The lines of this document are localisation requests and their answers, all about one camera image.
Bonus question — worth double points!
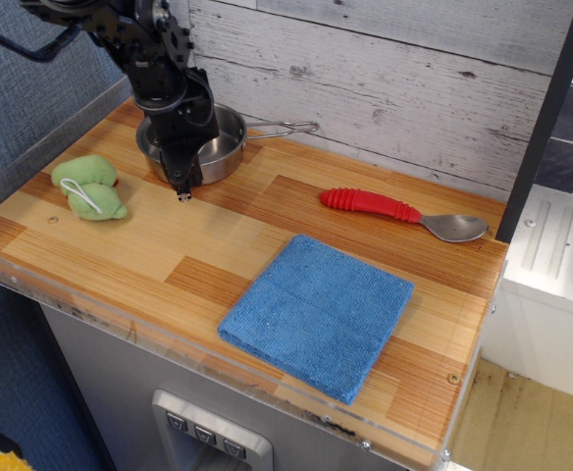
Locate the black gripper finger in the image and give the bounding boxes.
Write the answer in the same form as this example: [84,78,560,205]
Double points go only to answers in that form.
[171,171,192,202]
[187,159,203,186]

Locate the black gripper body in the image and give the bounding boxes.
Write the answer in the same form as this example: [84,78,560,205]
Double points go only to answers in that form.
[135,67,219,183]

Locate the stainless steel tea pan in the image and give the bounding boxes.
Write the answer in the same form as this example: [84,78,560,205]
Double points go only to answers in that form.
[136,104,319,185]

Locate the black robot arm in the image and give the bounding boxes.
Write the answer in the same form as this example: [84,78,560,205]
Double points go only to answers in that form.
[21,1,219,201]

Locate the clear acrylic table edge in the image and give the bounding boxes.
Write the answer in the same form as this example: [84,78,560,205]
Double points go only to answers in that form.
[0,236,507,470]

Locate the blue folded cloth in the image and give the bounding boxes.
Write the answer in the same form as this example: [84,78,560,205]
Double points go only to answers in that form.
[218,235,414,404]

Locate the green plush toy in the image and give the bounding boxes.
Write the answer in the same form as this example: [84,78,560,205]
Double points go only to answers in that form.
[51,154,128,221]

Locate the silver dispenser button panel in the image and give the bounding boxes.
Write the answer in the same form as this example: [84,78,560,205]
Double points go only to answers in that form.
[152,390,274,470]

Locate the yellow object at corner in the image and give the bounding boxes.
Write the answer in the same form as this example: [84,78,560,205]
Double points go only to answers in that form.
[0,452,33,471]

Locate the white ribbed appliance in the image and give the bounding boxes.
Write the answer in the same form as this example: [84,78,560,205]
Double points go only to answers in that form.
[481,185,573,395]

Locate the black braided cable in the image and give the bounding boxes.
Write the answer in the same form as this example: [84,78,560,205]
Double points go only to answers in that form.
[0,4,79,63]

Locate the red handled metal spoon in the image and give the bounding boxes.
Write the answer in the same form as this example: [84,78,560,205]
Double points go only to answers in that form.
[319,188,489,242]

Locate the black right frame post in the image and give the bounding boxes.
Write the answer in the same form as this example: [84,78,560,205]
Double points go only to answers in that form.
[495,18,573,243]

